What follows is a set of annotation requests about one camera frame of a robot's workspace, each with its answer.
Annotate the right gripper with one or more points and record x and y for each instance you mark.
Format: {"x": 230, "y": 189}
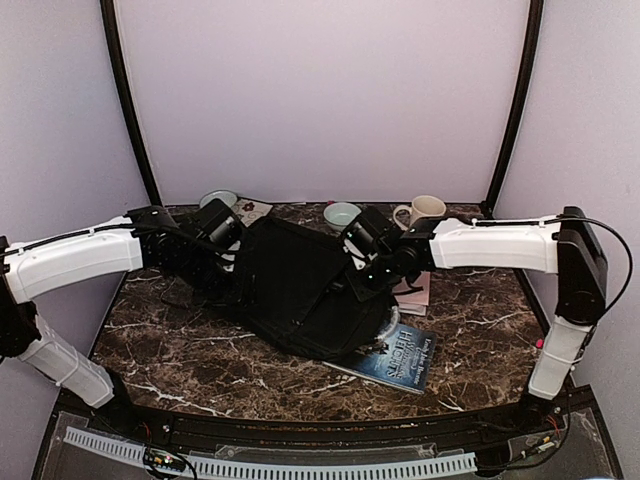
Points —
{"x": 362, "y": 292}

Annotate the black student bag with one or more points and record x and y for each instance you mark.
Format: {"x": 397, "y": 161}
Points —
{"x": 298, "y": 295}

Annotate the dark blue book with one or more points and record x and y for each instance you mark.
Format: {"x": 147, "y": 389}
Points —
{"x": 402, "y": 362}

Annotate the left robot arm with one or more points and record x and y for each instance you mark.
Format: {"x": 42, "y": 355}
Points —
{"x": 31, "y": 270}

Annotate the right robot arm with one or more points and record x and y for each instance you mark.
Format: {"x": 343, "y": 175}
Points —
{"x": 563, "y": 245}

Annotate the pink book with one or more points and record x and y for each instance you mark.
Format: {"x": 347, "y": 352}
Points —
{"x": 414, "y": 299}

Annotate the celadon bowl centre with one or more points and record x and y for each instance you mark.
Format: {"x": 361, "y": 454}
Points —
{"x": 339, "y": 215}

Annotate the cream floral mug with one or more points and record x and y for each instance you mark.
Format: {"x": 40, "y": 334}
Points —
{"x": 423, "y": 206}

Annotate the celadon bowl on coaster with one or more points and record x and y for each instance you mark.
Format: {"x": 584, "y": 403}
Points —
{"x": 229, "y": 198}

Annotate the floral fabric coaster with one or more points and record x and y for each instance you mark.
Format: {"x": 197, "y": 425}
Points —
{"x": 249, "y": 210}

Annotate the small circuit board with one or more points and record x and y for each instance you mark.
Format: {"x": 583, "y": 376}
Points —
{"x": 162, "y": 459}

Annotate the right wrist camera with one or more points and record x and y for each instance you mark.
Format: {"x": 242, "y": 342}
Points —
{"x": 371, "y": 233}

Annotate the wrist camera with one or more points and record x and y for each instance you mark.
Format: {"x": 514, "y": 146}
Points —
{"x": 371, "y": 233}
{"x": 218, "y": 223}

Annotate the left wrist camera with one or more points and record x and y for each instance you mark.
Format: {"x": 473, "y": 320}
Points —
{"x": 218, "y": 223}

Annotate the black front rail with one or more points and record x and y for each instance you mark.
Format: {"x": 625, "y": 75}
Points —
{"x": 480, "y": 429}

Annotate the white slotted cable duct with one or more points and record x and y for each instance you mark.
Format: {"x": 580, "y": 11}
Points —
{"x": 264, "y": 464}

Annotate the left black frame post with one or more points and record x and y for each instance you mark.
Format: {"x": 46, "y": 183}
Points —
{"x": 128, "y": 109}

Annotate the black frame post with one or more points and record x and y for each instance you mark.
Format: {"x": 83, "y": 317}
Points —
{"x": 517, "y": 108}
{"x": 128, "y": 109}

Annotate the right black frame post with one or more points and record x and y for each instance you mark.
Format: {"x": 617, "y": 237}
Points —
{"x": 517, "y": 108}

